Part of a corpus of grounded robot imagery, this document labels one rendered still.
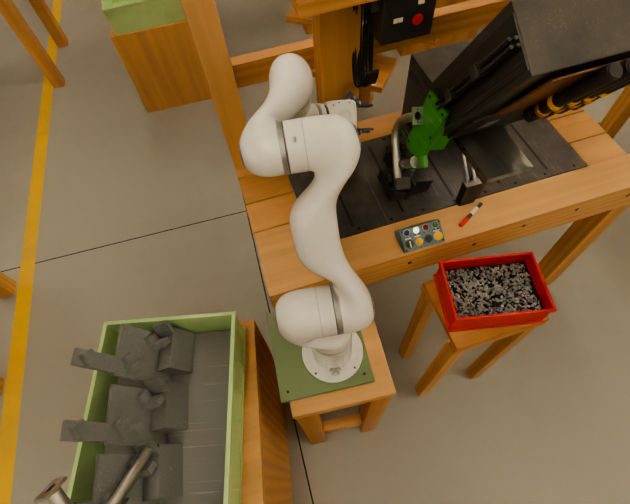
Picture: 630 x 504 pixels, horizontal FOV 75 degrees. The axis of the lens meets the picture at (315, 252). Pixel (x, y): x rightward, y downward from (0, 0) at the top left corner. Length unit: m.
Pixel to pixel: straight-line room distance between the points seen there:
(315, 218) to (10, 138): 3.43
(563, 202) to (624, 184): 0.25
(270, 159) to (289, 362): 0.74
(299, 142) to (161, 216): 2.19
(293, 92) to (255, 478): 1.05
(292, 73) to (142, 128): 2.75
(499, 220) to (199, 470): 1.26
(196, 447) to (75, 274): 1.78
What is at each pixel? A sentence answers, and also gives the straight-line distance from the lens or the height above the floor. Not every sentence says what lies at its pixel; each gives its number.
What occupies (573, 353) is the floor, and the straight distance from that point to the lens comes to 2.52.
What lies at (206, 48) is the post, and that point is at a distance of 1.41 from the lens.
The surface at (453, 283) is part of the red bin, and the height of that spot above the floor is 0.87.
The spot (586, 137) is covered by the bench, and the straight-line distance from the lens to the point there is 2.05.
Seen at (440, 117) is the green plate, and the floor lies 1.25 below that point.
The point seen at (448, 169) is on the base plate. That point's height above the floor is 0.90.
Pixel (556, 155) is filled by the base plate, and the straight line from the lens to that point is 1.89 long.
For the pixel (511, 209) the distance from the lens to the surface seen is 1.65.
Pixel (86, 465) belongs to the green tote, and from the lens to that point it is 1.40.
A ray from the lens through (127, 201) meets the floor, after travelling 3.06.
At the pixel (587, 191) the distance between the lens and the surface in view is 1.82.
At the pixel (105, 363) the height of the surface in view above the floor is 1.05.
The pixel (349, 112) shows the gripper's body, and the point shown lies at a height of 1.28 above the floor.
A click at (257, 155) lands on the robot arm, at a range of 0.76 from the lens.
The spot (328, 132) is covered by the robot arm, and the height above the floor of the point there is 1.61.
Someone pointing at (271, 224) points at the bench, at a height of 0.88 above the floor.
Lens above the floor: 2.13
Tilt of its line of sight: 59 degrees down
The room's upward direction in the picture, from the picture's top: 6 degrees counter-clockwise
